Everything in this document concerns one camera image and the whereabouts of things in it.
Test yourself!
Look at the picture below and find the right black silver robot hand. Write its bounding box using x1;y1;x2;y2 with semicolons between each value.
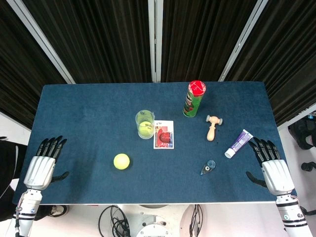
245;137;297;197

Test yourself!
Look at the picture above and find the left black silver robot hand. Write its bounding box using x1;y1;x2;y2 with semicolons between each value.
23;135;70;191

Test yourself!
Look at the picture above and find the plain yellow tennis ball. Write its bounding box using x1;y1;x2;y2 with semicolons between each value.
113;153;130;170

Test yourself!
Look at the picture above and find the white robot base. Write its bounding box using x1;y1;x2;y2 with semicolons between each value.
120;204;196;237

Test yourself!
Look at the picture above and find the yellow tennis ball black print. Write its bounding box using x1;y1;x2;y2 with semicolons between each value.
138;120;154;139

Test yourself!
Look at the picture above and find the clear cup with ball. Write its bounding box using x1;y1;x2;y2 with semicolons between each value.
135;110;155;140

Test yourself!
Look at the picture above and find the black white sneaker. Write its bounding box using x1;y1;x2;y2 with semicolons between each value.
50;204;69;217

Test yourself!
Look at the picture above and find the black office chair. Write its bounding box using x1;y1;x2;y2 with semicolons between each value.
287;115;316;172

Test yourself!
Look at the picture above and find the purple white toothpaste tube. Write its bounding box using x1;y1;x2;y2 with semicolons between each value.
224;129;254;158

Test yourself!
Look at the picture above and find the blue correction tape dispenser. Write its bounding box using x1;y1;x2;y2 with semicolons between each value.
199;159;217;176

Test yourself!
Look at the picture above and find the wooden toy hammer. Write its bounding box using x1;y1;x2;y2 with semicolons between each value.
205;115;225;142

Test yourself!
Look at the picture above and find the blue table cloth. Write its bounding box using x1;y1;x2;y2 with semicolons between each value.
12;81;298;205

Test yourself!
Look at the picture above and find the black curtain panel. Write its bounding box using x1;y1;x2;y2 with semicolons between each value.
22;0;153;84
224;0;316;126
160;0;259;83
0;0;69;129

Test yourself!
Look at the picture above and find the green Pringles can red lid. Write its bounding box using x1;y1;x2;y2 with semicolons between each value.
182;80;207;118

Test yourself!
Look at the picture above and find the white card red picture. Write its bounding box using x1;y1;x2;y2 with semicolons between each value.
153;120;174;150

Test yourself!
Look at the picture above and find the black cable bundle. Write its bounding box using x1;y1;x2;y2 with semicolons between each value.
189;204;204;237
98;204;130;237

